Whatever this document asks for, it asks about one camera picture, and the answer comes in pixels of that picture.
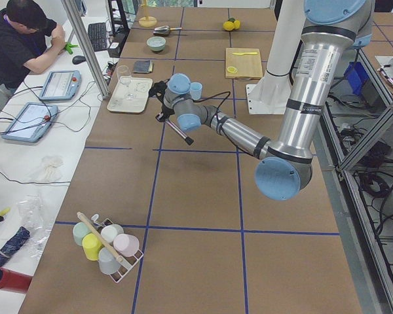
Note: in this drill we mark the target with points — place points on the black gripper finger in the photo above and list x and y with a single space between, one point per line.
162 116

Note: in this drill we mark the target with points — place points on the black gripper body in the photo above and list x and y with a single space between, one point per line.
166 110

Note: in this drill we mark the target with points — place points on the steel muddler black tip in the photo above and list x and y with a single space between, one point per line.
178 131

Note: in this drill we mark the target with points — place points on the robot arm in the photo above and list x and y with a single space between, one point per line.
285 164

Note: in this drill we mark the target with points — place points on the light blue plastic cup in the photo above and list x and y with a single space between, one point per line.
196 90

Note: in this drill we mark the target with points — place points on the wooden cup tree stand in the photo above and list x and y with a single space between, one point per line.
146 20

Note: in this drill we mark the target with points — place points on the yellow lemon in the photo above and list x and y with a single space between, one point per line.
236 24
228 26

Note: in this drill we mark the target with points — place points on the white cup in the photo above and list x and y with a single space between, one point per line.
110 232

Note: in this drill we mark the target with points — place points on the pink cup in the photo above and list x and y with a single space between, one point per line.
126 244

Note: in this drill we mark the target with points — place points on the mint green cup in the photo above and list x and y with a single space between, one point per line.
80 230

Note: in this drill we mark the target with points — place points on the yellow cup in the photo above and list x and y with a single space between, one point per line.
91 246

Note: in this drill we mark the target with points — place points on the grey cup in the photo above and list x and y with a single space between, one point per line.
107 262

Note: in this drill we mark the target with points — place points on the cream bear serving tray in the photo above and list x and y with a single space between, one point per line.
140 88

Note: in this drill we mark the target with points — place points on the grey folded cloth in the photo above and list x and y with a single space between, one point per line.
143 67

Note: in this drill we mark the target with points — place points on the clear wine glass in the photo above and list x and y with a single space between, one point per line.
124 76

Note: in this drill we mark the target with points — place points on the green bowl of ice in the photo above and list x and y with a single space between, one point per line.
156 43

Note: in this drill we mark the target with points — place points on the steel ice scoop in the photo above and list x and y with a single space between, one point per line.
164 31

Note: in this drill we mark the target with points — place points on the black keyboard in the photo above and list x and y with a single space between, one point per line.
97 34

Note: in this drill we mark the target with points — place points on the black computer mouse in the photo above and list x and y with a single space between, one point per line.
76 60

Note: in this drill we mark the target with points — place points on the bamboo cutting board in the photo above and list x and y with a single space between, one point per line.
249 67

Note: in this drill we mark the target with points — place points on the blue teach pendant far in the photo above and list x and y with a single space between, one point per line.
60 85

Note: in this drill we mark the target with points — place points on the blue teach pendant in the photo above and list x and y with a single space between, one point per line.
60 85
31 123

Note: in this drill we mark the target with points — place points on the yellow plastic knife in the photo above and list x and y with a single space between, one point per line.
245 53

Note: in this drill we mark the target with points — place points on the white crumpled cloth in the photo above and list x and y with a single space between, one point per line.
48 171

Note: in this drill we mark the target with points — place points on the blue teach pendant near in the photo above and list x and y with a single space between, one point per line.
31 123

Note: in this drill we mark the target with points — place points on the seated person in black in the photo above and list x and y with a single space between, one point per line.
29 42

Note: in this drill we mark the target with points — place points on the clear plastic bag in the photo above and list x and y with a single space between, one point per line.
36 219

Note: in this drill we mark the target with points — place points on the blue plaid folded umbrella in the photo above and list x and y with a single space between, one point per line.
14 244

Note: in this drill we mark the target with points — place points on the red cylinder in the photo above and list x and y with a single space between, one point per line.
13 281

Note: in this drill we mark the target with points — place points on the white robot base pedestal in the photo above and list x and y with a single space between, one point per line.
270 94

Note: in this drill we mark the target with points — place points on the aluminium frame post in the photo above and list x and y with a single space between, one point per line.
82 37

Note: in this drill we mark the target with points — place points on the wooden rack handle rod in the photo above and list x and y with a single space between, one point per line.
82 217

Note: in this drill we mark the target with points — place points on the white wire cup rack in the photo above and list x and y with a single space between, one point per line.
128 263

